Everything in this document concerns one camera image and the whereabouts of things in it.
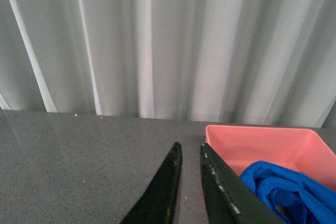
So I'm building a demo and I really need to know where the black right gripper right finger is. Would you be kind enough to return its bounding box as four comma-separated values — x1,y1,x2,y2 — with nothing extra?
200,143,284,223

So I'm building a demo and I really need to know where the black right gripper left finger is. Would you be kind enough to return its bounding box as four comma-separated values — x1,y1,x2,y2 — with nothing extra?
121,142,183,223

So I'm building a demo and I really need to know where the blue microfiber cloth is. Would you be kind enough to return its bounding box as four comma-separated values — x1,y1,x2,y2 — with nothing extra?
240,161,335,223

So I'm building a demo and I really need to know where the pink plastic box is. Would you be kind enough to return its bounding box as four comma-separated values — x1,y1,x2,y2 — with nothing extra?
205,125,335,192

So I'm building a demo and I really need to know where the white pleated curtain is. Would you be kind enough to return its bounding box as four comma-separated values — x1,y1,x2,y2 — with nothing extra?
1,0,335,128

